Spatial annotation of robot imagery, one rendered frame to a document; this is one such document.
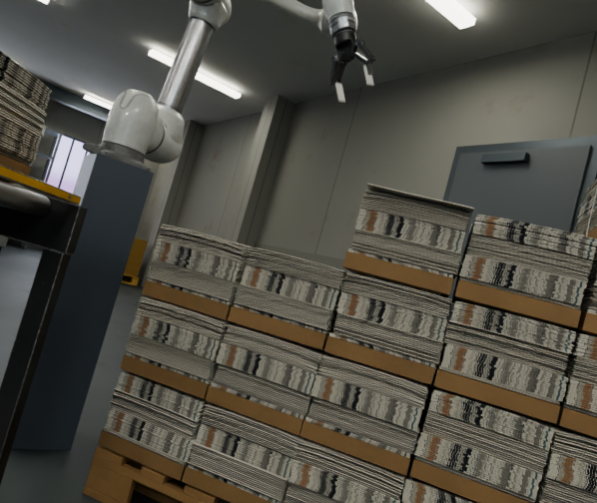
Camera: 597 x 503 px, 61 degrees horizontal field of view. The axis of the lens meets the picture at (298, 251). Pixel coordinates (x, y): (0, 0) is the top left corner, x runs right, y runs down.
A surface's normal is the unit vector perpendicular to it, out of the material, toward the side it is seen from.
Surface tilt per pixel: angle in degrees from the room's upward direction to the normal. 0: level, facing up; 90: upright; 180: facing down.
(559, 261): 90
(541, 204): 90
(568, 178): 90
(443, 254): 90
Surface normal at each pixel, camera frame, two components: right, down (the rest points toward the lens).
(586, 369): -0.26, -0.14
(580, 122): -0.78, -0.26
